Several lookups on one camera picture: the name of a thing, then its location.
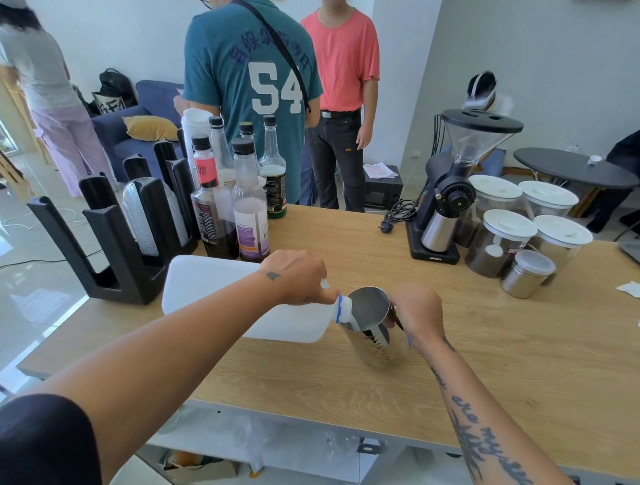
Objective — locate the person's left hand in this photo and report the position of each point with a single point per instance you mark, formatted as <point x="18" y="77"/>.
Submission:
<point x="292" y="275"/>

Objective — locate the person's right hand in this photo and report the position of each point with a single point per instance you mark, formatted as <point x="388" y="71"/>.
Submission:
<point x="420" y="312"/>

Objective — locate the person's left thumb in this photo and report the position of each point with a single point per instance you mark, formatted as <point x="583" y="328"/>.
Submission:
<point x="327" y="296"/>

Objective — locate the person's right fingers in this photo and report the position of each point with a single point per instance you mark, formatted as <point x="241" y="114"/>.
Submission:
<point x="400" y="325"/>

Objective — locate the steel milk pitcher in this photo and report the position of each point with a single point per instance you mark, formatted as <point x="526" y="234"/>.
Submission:
<point x="372" y="344"/>

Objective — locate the white plastic jug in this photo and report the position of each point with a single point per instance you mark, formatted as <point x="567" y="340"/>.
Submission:
<point x="215" y="290"/>

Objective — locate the person's right forearm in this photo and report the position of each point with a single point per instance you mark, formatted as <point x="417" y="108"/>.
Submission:
<point x="480" y="414"/>

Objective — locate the person's left forearm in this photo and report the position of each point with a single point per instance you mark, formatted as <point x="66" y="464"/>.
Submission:
<point x="165" y="349"/>

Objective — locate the steel grinder dosing cup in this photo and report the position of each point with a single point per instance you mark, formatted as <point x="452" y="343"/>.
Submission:
<point x="439" y="231"/>

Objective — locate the clear bottle purple label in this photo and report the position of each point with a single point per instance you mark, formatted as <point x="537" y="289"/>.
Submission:
<point x="251" y="220"/>

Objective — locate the black box cabinet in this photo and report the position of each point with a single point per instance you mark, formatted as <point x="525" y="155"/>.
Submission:
<point x="382" y="192"/>

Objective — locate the glass jar white lid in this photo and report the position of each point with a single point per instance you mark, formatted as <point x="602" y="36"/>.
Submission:
<point x="547" y="197"/>
<point x="562" y="237"/>
<point x="495" y="192"/>
<point x="497" y="245"/>

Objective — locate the small steel canister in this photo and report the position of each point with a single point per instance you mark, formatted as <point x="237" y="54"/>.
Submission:
<point x="525" y="277"/>

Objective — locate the white paper sheets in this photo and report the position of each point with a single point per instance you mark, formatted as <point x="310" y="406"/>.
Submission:
<point x="380" y="171"/>

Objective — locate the dark syrup bottle red label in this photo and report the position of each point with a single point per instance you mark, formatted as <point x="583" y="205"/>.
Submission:
<point x="212" y="220"/>

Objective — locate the black coffee grinder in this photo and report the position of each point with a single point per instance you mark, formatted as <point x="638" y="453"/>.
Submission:
<point x="450" y="195"/>

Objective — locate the clear plastic wrapping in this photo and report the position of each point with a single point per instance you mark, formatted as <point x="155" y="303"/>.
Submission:
<point x="260" y="439"/>

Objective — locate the clear tall bottle black cap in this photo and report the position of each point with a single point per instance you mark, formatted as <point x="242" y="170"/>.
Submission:
<point x="247" y="131"/>
<point x="220" y="150"/>

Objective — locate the black cup dispenser rack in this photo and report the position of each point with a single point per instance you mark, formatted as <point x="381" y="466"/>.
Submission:
<point x="125" y="280"/>

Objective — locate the stack of clear lids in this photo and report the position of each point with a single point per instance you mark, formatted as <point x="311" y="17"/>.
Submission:
<point x="137" y="220"/>

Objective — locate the white plastic tub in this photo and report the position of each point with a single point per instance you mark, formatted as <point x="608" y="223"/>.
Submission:
<point x="194" y="135"/>

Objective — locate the round black table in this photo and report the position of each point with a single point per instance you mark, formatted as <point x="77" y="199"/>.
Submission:
<point x="565" y="167"/>

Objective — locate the white paper tissue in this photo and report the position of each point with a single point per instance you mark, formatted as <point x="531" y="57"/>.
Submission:
<point x="631" y="290"/>

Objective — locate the white headset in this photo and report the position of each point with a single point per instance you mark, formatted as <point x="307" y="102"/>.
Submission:
<point x="479" y="100"/>

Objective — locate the grey laptop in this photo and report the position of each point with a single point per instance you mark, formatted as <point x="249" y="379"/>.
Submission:
<point x="632" y="251"/>

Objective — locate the yellow cushion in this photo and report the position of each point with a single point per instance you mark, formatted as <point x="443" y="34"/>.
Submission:
<point x="150" y="128"/>

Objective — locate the small white object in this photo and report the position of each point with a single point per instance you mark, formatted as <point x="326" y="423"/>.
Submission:
<point x="594" y="160"/>

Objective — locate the blue sofa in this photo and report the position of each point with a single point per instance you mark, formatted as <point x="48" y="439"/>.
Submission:
<point x="155" y="100"/>

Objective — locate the white printed bag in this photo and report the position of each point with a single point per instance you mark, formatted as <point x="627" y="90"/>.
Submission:
<point x="109" y="104"/>

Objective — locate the black backpack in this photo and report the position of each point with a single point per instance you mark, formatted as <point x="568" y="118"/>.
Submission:
<point x="117" y="85"/>

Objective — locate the black shirt sleeve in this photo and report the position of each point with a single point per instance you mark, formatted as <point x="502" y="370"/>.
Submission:
<point x="45" y="444"/>

